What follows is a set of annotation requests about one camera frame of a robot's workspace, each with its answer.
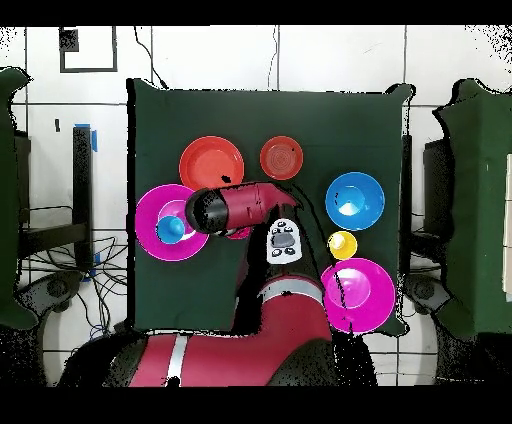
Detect large orange plastic bowl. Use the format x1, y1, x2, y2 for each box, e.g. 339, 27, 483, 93
178, 135, 246, 192

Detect blue plastic cup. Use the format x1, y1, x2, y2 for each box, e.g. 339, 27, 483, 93
155, 215, 187, 246

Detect small orange plastic bowl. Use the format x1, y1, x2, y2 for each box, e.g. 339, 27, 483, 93
259, 135, 305, 182

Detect yellow plastic cup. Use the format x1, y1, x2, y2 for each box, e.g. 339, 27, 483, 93
327, 230, 359, 262

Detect dark green tablecloth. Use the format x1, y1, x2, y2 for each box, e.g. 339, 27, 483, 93
126, 77, 417, 336

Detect blue plastic bowl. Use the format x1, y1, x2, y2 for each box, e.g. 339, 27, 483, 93
324, 171, 386, 232

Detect large pink plastic bowl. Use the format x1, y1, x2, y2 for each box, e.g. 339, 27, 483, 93
319, 257, 397, 335
134, 183, 211, 263

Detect black metal stand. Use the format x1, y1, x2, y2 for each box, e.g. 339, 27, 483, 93
17, 125, 95, 273
400, 134, 413, 277

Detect grey office chair base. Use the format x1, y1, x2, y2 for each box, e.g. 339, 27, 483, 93
403, 273, 453, 317
15, 270, 85, 317

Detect green cloth covered side table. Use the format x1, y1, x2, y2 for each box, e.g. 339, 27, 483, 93
0, 66, 39, 330
433, 78, 512, 341

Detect tangle of floor cables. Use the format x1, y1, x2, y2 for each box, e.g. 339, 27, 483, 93
19, 235, 131, 341

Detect thin black floor cable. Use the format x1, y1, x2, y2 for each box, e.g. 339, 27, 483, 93
133, 25, 168, 90

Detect black square floor frame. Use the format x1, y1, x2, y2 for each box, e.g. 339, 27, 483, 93
58, 25, 119, 74

